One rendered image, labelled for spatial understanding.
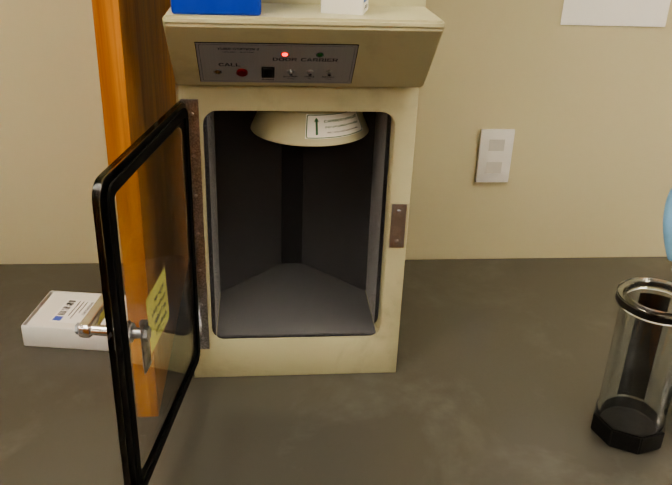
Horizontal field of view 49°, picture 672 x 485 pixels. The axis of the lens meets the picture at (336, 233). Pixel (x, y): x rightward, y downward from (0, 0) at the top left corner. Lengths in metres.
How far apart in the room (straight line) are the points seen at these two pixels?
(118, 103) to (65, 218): 0.68
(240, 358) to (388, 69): 0.51
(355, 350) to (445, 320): 0.25
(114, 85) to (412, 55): 0.36
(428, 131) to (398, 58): 0.59
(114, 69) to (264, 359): 0.51
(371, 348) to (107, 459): 0.42
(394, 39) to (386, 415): 0.55
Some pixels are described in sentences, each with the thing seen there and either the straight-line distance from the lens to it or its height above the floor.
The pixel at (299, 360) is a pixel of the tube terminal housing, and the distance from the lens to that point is 1.18.
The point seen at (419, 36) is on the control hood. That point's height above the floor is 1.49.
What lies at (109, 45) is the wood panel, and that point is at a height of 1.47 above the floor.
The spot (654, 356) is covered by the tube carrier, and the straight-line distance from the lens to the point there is 1.07.
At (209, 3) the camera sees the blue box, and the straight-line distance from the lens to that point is 0.87.
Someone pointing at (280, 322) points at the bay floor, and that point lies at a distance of 1.19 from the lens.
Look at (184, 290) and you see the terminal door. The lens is 1.03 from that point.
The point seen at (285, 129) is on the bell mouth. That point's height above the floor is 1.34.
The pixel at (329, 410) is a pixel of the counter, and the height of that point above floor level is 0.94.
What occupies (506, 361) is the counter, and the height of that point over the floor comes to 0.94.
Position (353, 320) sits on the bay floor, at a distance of 1.20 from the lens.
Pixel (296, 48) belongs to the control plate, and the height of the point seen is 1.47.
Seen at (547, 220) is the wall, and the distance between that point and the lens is 1.65.
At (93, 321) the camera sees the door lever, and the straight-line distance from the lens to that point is 0.85.
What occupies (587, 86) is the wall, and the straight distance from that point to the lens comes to 1.58.
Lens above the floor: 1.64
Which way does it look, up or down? 25 degrees down
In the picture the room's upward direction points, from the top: 2 degrees clockwise
